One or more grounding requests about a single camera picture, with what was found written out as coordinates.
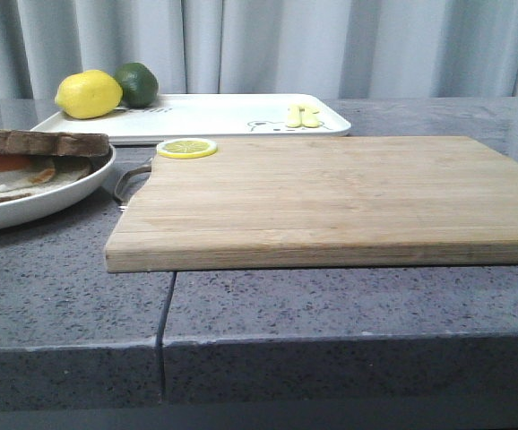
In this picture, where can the white rectangular tray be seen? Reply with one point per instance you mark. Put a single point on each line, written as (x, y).
(202, 115)

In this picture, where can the wooden cutting board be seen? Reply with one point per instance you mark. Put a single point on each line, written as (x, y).
(323, 202)

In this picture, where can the yellow plastic knife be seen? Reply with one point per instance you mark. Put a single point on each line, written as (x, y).
(309, 118)

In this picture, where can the grey curtain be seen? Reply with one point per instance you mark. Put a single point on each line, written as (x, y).
(330, 49)

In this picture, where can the lemon slice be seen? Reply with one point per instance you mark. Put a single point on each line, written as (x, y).
(186, 148)

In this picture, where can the white round plate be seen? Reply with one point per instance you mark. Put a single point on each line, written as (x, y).
(40, 205)

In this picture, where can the metal cutting board handle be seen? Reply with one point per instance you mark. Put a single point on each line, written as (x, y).
(118, 194)

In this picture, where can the yellow lemon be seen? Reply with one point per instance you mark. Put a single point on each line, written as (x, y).
(89, 94)

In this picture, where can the fried egg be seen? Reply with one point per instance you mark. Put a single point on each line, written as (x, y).
(23, 171)

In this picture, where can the green lime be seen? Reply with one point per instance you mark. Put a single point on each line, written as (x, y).
(139, 85)

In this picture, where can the bottom bread slice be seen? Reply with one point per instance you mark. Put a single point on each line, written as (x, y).
(68, 170)

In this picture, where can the white bread slice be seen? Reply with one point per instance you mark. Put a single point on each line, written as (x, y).
(19, 142)

